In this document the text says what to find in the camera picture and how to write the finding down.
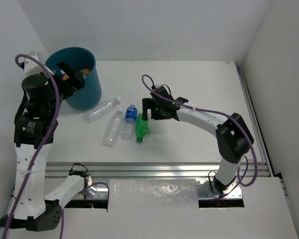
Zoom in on blue label bottle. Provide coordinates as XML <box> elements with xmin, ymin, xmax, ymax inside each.
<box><xmin>121</xmin><ymin>102</ymin><xmax>138</xmax><ymax>140</ymax></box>

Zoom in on crushed green bottle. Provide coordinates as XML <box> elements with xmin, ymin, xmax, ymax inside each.
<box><xmin>136</xmin><ymin>113</ymin><xmax>150</xmax><ymax>143</ymax></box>

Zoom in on teal plastic bin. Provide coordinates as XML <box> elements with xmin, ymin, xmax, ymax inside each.
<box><xmin>45</xmin><ymin>47</ymin><xmax>102</xmax><ymax>111</ymax></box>

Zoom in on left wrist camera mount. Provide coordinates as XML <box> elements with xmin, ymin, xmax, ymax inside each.
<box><xmin>21</xmin><ymin>51</ymin><xmax>44</xmax><ymax>76</ymax></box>

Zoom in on aluminium rail frame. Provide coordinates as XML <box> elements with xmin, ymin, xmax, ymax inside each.
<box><xmin>0</xmin><ymin>63</ymin><xmax>299</xmax><ymax>239</ymax></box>

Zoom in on clear bottle near bin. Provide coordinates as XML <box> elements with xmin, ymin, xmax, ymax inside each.
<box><xmin>85</xmin><ymin>97</ymin><xmax>121</xmax><ymax>123</ymax></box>

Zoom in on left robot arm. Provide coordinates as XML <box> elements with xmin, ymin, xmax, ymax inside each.
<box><xmin>0</xmin><ymin>61</ymin><xmax>88</xmax><ymax>232</ymax></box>

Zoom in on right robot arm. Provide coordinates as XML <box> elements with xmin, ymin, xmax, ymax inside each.
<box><xmin>142</xmin><ymin>86</ymin><xmax>256</xmax><ymax>195</ymax></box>

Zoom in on orange label bottle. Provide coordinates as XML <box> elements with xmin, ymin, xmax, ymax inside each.
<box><xmin>60</xmin><ymin>68</ymin><xmax>91</xmax><ymax>80</ymax></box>

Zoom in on clear bottle white cap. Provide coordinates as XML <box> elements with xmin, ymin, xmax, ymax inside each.
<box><xmin>102</xmin><ymin>108</ymin><xmax>124</xmax><ymax>147</ymax></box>

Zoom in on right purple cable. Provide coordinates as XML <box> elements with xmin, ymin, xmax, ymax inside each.
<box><xmin>141</xmin><ymin>74</ymin><xmax>259</xmax><ymax>197</ymax></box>

